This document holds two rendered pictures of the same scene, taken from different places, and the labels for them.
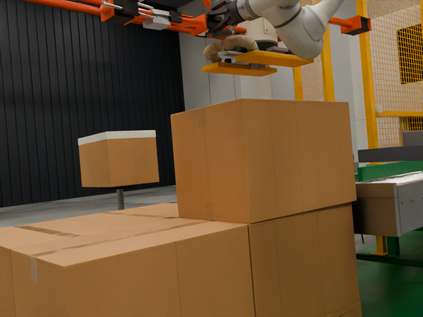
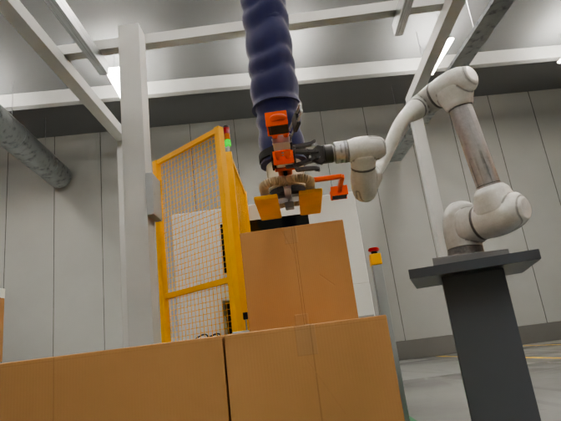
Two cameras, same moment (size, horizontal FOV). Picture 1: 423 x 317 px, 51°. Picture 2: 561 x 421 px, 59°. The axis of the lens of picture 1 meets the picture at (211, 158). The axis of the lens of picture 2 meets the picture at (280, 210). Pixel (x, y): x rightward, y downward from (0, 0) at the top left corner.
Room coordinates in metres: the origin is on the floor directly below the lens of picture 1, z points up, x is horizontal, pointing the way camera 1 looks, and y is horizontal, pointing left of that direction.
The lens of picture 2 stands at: (0.36, 1.41, 0.49)
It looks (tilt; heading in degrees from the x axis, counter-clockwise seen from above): 16 degrees up; 312
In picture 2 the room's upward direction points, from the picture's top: 7 degrees counter-clockwise
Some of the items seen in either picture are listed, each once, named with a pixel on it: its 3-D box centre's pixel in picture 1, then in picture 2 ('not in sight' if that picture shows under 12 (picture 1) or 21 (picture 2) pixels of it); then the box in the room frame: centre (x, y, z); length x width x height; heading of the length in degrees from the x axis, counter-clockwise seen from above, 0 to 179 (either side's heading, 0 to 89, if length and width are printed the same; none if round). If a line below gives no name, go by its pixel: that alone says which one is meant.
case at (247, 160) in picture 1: (265, 158); (300, 287); (1.74, -0.21, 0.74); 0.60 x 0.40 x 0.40; 129
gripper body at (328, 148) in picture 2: (235, 12); (321, 154); (1.45, -0.12, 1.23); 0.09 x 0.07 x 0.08; 40
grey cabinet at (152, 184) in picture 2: not in sight; (154, 197); (3.15, -0.44, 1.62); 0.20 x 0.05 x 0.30; 131
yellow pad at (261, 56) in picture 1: (276, 55); (310, 199); (1.67, -0.27, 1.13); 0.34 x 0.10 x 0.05; 130
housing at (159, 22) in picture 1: (156, 19); (280, 140); (1.44, 0.14, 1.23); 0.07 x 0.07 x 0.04; 40
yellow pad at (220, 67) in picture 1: (240, 66); (268, 205); (1.81, -0.15, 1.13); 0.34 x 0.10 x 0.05; 130
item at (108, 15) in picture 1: (118, 12); (276, 123); (1.35, 0.25, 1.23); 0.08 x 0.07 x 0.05; 130
